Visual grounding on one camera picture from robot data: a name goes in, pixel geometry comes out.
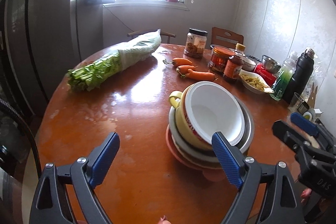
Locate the middle carrot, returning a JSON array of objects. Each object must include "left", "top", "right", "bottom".
[{"left": 176, "top": 65, "right": 197, "bottom": 76}]

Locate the red patterned white bowl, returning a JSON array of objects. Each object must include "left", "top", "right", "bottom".
[{"left": 183, "top": 81, "right": 245, "bottom": 146}]

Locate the small steel bowl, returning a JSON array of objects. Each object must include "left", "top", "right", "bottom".
[{"left": 261, "top": 55, "right": 281, "bottom": 75}]

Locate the near long carrot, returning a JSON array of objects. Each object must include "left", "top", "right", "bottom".
[{"left": 181, "top": 69, "right": 216, "bottom": 82}]

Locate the black thermos flask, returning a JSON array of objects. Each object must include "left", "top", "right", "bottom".
[{"left": 282, "top": 48, "right": 315, "bottom": 104}]

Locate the yellow mug bowl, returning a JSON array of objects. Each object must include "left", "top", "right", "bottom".
[{"left": 168, "top": 86, "right": 212, "bottom": 151}]

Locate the green liquid bottle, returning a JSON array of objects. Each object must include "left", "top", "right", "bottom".
[{"left": 270, "top": 51, "right": 298, "bottom": 101}]

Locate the clear jar black lid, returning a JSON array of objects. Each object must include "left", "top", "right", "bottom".
[{"left": 183, "top": 28, "right": 208, "bottom": 59}]

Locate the small glass cup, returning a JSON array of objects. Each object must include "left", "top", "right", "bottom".
[{"left": 288, "top": 92, "right": 304, "bottom": 112}]

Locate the red box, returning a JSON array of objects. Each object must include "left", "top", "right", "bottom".
[{"left": 253, "top": 63, "right": 277, "bottom": 86}]

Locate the orange plastic plate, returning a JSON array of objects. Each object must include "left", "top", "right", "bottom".
[{"left": 165, "top": 126, "right": 226, "bottom": 182}]

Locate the grey refrigerator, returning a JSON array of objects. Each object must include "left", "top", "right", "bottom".
[{"left": 1, "top": 0, "right": 79, "bottom": 117}]

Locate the white dish with food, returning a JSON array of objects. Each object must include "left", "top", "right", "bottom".
[{"left": 239, "top": 70, "right": 273, "bottom": 94}]

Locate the stainless steel bowl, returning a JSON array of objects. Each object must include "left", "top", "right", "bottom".
[{"left": 168, "top": 97, "right": 254, "bottom": 168}]

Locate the person right hand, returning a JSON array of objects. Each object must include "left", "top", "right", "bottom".
[{"left": 301, "top": 188, "right": 312, "bottom": 205}]

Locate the far carrot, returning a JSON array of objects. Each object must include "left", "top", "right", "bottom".
[{"left": 163, "top": 57, "right": 193, "bottom": 67}]

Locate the red chili sauce jar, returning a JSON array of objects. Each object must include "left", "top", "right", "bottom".
[{"left": 209, "top": 46, "right": 234, "bottom": 74}]

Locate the bagged celery bunch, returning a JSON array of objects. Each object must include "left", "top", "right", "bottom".
[{"left": 67, "top": 29, "right": 162, "bottom": 92}]

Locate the brown sauce bottle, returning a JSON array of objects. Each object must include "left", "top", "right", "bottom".
[{"left": 223, "top": 43, "right": 245, "bottom": 83}]

